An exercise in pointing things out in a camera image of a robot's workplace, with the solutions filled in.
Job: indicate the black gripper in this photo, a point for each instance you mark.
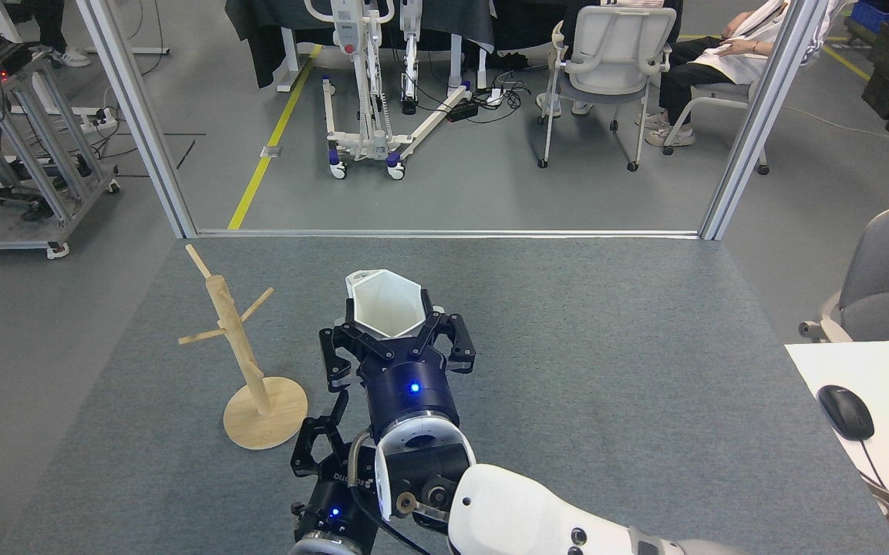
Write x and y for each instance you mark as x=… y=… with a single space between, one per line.
x=336 y=501
x=413 y=397

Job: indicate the white faceted cup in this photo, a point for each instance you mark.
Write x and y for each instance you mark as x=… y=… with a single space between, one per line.
x=382 y=308

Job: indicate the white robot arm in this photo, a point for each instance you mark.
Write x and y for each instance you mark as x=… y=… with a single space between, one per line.
x=537 y=516
x=321 y=547

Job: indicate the wooden cup rack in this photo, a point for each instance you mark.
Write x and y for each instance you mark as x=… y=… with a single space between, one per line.
x=236 y=331

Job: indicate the black power strip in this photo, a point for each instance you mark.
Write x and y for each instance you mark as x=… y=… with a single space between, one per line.
x=462 y=112

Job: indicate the person behind office chair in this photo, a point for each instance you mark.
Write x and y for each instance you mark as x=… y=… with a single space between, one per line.
x=548 y=104

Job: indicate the white wheeled stand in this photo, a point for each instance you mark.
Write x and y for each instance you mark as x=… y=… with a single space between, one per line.
x=351 y=31

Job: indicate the table with dark cloth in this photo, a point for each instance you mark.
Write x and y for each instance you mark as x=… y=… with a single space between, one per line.
x=259 y=31

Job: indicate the white power strip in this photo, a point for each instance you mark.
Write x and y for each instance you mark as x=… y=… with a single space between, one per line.
x=106 y=117

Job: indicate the white mesh office chair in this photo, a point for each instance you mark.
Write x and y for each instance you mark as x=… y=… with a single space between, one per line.
x=614 y=38

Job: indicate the seated person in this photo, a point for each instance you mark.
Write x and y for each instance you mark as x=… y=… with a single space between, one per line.
x=691 y=77

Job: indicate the standing person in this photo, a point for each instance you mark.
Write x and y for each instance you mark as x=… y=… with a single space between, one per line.
x=70 y=55

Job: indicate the black computer mouse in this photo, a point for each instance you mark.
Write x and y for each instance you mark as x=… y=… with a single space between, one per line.
x=845 y=412

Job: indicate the blue crate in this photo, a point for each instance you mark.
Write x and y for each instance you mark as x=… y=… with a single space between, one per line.
x=872 y=15

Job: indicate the silver table edge rail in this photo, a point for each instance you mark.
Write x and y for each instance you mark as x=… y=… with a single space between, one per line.
x=444 y=233

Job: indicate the silver aluminium post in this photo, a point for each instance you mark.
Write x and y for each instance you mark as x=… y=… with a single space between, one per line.
x=760 y=116
x=136 y=116

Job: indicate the white frame chair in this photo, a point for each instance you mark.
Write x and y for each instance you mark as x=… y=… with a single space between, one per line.
x=722 y=94

